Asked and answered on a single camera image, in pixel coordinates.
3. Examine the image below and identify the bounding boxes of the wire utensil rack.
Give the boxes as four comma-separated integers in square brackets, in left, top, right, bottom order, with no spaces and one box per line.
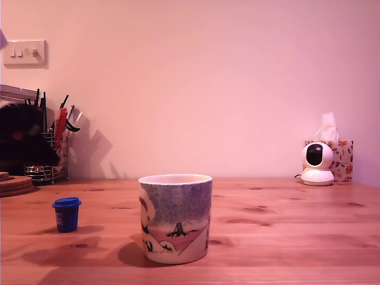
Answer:
[23,132,70,186]

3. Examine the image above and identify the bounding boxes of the blue coffee capsule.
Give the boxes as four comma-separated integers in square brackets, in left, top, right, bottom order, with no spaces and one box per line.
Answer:
[52,197,83,233]

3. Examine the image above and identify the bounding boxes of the clear plastic packet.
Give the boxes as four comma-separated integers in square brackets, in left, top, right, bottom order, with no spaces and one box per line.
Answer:
[58,136,69,173]

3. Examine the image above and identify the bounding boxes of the small white round camera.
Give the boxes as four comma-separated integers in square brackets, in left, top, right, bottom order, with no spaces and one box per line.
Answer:
[301,141,335,187]

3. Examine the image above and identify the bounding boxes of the red utensil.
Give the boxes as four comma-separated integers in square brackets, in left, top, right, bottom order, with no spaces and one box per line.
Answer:
[54,108,69,149]

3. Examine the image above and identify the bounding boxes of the white mug with winter print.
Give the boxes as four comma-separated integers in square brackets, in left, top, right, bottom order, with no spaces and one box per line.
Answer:
[138,174,213,265]

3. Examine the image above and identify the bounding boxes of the black and silver tongs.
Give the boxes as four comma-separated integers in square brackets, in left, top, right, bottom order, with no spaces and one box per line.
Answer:
[65,104,81,134]

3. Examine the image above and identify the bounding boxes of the tissue box with leaf print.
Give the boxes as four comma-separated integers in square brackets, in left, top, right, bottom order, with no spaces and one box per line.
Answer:
[305,140,354,182]

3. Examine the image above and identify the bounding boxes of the white tissue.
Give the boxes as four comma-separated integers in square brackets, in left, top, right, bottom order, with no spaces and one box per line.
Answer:
[314,112,340,141]

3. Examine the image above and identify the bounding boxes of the white light switch plate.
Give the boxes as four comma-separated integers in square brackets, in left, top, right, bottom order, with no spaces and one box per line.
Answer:
[3,40,49,71]

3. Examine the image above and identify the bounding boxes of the grey metal wall rail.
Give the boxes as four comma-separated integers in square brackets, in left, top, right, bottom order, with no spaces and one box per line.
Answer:
[0,84,41,104]

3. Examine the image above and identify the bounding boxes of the black spatula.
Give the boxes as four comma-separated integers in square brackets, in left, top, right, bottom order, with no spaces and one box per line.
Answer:
[40,91,49,134]

